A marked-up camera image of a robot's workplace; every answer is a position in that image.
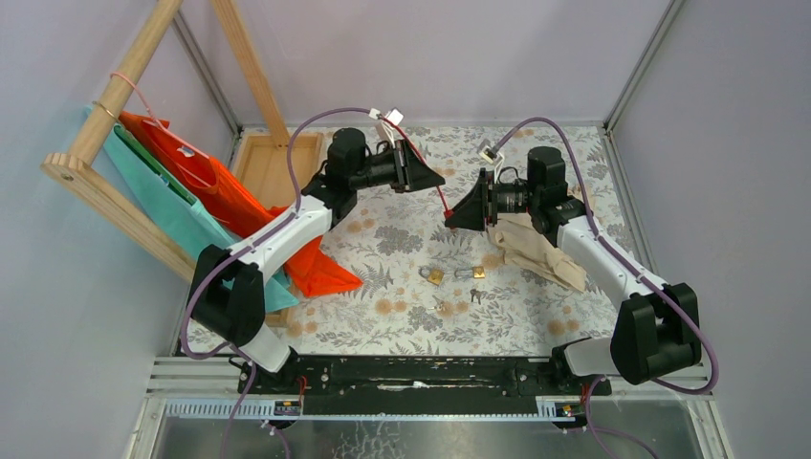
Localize wooden tray base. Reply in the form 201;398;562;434
189;129;325;329

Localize red cable lock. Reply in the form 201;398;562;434
378;115;450;220

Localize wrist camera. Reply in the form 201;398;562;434
368;107;404;145
478;140;505;181

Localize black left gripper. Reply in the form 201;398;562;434
347;138;444;193

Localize beige folded cloth bag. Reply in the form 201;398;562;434
487;198;586;293

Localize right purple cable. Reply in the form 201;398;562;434
493;117;721;459

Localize long shackle brass padlock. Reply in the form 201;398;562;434
453;266;486;279

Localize wooden hanging rack frame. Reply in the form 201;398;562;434
39;0;296;295

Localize keys of long padlock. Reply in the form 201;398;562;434
470;289;483;305

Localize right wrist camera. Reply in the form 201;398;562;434
478;140;505;181

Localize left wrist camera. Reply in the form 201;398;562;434
368;107;404;145

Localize purple cable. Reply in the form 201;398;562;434
493;117;721;459
179;106;382;459

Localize green bag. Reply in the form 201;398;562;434
113;124;197;206

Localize teal cloth bag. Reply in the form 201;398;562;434
82;104;300;315

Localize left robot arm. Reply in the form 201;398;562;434
187;128;445;393

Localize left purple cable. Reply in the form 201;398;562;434
179;106;382;459

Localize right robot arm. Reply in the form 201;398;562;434
445;146;702;394

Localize orange cloth bag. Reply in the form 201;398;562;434
119;111;362;297

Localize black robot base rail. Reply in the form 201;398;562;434
237;353;612;416

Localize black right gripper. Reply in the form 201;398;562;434
445;168;539;232

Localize short shackle brass padlock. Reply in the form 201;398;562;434
418;267;445;286

